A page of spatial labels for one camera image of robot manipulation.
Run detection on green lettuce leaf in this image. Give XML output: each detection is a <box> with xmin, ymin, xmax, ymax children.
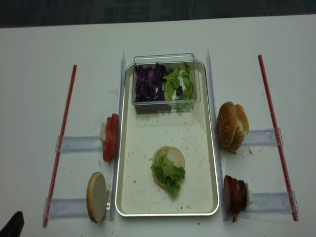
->
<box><xmin>150</xmin><ymin>154</ymin><xmax>186</xmax><ymax>197</ymax></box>

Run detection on green lettuce in container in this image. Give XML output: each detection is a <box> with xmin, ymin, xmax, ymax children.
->
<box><xmin>162</xmin><ymin>63</ymin><xmax>195</xmax><ymax>101</ymax></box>

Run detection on tomato slices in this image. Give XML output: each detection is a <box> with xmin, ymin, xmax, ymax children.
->
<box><xmin>103</xmin><ymin>114</ymin><xmax>119</xmax><ymax>162</ymax></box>

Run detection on white tomato pusher block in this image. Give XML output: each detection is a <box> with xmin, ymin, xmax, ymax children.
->
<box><xmin>99</xmin><ymin>122</ymin><xmax>106</xmax><ymax>143</ymax></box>

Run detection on stack of meat patties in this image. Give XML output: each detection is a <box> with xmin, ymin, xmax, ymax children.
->
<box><xmin>224</xmin><ymin>175</ymin><xmax>248</xmax><ymax>223</ymax></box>

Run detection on clear plastic salad container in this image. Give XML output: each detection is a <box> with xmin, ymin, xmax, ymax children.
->
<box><xmin>131</xmin><ymin>53</ymin><xmax>200</xmax><ymax>114</ymax></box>

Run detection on purple cabbage pieces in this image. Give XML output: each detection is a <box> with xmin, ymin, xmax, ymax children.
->
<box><xmin>134</xmin><ymin>63</ymin><xmax>174</xmax><ymax>102</ymax></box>

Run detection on bun bottom on tray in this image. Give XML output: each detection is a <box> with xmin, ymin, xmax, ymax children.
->
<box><xmin>151</xmin><ymin>146</ymin><xmax>186</xmax><ymax>191</ymax></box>

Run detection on metal baking tray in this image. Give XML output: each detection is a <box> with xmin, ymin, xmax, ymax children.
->
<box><xmin>115</xmin><ymin>62</ymin><xmax>220</xmax><ymax>217</ymax></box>

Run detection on sesame bun top front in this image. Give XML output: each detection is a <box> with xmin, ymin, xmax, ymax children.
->
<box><xmin>216</xmin><ymin>101</ymin><xmax>237</xmax><ymax>148</ymax></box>

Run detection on sesame bun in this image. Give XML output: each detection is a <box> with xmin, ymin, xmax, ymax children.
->
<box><xmin>228</xmin><ymin>104</ymin><xmax>249</xmax><ymax>154</ymax></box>
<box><xmin>216</xmin><ymin>101</ymin><xmax>237</xmax><ymax>148</ymax></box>

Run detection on sesame bun top rear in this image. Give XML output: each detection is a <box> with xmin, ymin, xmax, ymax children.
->
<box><xmin>228</xmin><ymin>104</ymin><xmax>249</xmax><ymax>154</ymax></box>

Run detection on upright bun bottom slice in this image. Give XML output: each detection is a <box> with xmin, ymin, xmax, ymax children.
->
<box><xmin>86</xmin><ymin>172</ymin><xmax>108</xmax><ymax>223</ymax></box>

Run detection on right red strip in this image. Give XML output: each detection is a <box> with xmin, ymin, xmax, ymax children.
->
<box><xmin>258</xmin><ymin>54</ymin><xmax>299</xmax><ymax>222</ymax></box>

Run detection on red strip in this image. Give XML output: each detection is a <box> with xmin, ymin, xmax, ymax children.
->
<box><xmin>258</xmin><ymin>54</ymin><xmax>299</xmax><ymax>222</ymax></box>
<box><xmin>42</xmin><ymin>64</ymin><xmax>77</xmax><ymax>228</ymax></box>

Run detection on white patty pusher block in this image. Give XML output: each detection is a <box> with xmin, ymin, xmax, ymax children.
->
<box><xmin>245</xmin><ymin>183</ymin><xmax>253</xmax><ymax>208</ymax></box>

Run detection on left red strip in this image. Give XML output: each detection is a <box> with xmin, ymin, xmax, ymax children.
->
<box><xmin>42</xmin><ymin>64</ymin><xmax>77</xmax><ymax>228</ymax></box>

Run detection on clear tomato rail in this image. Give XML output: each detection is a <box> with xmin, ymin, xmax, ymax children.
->
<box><xmin>55</xmin><ymin>136</ymin><xmax>103</xmax><ymax>153</ymax></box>

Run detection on clear bun rail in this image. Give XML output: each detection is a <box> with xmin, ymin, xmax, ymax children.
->
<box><xmin>42</xmin><ymin>198</ymin><xmax>88</xmax><ymax>219</ymax></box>
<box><xmin>242</xmin><ymin>128</ymin><xmax>283</xmax><ymax>147</ymax></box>

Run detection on clear bun bottom rail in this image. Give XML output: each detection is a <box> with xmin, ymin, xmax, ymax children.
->
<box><xmin>42</xmin><ymin>198</ymin><xmax>88</xmax><ymax>219</ymax></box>

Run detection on clear patty rail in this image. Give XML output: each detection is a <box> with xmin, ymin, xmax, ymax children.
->
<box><xmin>246</xmin><ymin>191</ymin><xmax>299</xmax><ymax>213</ymax></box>

